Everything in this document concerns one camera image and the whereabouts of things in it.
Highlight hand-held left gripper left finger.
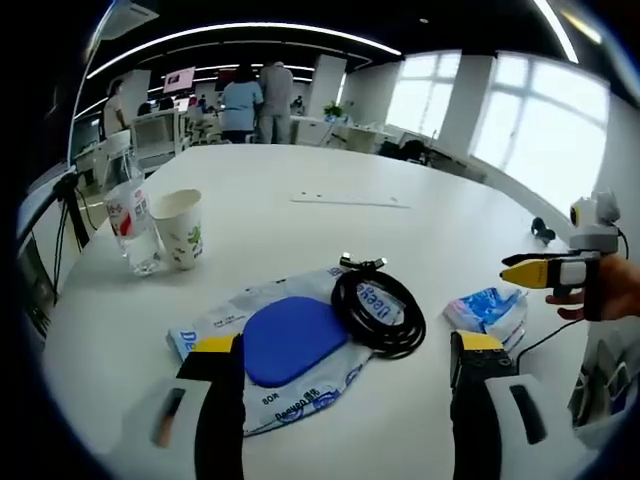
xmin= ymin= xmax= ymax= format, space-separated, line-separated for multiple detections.
xmin=107 ymin=333 xmax=247 ymax=480

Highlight small black object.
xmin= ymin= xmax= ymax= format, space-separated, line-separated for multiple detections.
xmin=530 ymin=216 xmax=558 ymax=246

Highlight person's right hand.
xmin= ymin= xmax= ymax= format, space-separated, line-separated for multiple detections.
xmin=544 ymin=255 xmax=640 ymax=322

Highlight black laptop stand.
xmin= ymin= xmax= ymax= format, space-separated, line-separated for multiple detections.
xmin=51 ymin=172 xmax=97 ymax=301

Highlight white table slot cover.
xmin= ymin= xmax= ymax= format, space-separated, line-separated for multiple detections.
xmin=289 ymin=191 xmax=411 ymax=210

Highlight ceiling air conditioner unit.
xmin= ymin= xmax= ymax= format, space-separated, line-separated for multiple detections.
xmin=113 ymin=0 xmax=161 ymax=24

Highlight clear plastic water bottle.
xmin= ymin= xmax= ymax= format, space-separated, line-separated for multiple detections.
xmin=103 ymin=149 xmax=166 ymax=277

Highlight white office chair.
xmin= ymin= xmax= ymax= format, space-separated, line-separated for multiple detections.
xmin=133 ymin=110 xmax=182 ymax=157

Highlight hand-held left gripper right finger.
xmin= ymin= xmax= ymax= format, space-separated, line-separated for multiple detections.
xmin=449 ymin=329 xmax=589 ymax=480

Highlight wet wipes pack blue lid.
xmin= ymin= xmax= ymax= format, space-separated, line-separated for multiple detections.
xmin=166 ymin=264 xmax=401 ymax=439

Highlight large bright window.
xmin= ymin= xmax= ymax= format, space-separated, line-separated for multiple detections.
xmin=472 ymin=54 xmax=611 ymax=211

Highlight black office chair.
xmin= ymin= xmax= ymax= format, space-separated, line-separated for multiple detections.
xmin=380 ymin=139 xmax=426 ymax=162

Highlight ceiling light strip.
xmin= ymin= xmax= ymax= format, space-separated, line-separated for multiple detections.
xmin=84 ymin=22 xmax=401 ymax=81
xmin=532 ymin=0 xmax=581 ymax=65

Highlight white table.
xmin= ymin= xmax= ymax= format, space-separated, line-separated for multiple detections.
xmin=42 ymin=142 xmax=596 ymax=480

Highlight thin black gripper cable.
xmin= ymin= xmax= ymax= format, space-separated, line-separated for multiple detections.
xmin=514 ymin=318 xmax=592 ymax=374

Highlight blue tissue pack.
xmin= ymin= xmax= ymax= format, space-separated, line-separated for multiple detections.
xmin=442 ymin=285 xmax=530 ymax=351

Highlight white mesh chair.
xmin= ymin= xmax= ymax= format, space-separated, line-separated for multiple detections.
xmin=569 ymin=339 xmax=640 ymax=451

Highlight pink lit monitor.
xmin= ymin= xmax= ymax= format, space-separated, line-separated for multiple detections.
xmin=163 ymin=67 xmax=196 ymax=94

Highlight narrow bright window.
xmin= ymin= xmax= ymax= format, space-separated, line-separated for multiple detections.
xmin=397 ymin=52 xmax=464 ymax=136

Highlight white paper cup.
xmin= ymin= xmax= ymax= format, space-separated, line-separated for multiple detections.
xmin=149 ymin=188 xmax=205 ymax=271

